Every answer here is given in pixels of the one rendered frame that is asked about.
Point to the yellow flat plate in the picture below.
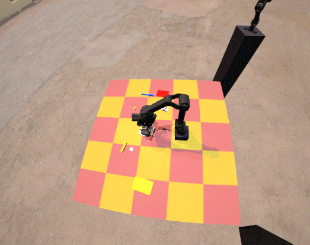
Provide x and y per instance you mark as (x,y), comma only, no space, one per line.
(142,185)

